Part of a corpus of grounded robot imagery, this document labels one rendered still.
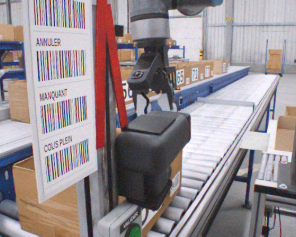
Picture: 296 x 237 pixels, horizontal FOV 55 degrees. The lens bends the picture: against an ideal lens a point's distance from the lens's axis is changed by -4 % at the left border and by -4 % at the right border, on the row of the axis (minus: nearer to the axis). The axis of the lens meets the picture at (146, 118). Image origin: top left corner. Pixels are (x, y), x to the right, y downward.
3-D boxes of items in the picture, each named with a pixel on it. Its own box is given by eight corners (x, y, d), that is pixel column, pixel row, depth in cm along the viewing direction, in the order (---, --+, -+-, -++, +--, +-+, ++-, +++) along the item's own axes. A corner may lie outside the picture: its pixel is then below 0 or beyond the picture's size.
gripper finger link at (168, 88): (179, 107, 67) (168, 70, 66) (177, 108, 66) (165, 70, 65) (161, 112, 69) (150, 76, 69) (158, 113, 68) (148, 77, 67)
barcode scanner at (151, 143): (194, 170, 45) (194, 105, 41) (163, 218, 35) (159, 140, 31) (155, 163, 48) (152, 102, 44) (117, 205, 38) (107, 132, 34)
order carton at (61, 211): (123, 266, 58) (120, 192, 54) (18, 229, 69) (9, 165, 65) (182, 187, 93) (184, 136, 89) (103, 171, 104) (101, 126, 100)
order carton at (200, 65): (190, 84, 248) (190, 64, 244) (158, 83, 261) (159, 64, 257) (203, 80, 282) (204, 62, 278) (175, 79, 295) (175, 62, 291)
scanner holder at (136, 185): (150, 205, 35) (150, 158, 34) (102, 192, 38) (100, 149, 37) (179, 175, 44) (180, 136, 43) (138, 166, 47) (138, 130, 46)
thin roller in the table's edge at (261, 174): (263, 179, 97) (268, 153, 122) (257, 178, 98) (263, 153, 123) (262, 184, 98) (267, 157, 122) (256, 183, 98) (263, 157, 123)
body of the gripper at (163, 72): (178, 89, 73) (174, 40, 71) (164, 94, 65) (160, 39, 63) (150, 91, 76) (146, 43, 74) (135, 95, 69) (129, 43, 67)
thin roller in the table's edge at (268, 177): (270, 180, 96) (274, 154, 121) (265, 179, 97) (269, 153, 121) (270, 185, 96) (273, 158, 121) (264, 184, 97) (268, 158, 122)
